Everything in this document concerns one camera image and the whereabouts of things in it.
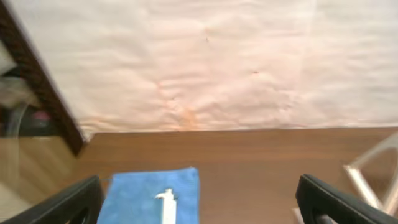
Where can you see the blue cloth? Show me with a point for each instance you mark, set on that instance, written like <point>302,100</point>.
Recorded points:
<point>133,199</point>

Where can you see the white and blue stand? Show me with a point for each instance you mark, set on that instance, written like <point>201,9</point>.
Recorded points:
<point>363,183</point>

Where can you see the white pipette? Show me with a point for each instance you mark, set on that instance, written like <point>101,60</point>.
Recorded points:
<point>169,208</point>

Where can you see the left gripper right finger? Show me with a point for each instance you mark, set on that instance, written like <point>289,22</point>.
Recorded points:
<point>326,199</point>

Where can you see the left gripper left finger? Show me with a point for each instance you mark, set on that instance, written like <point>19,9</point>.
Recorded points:
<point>77,199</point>

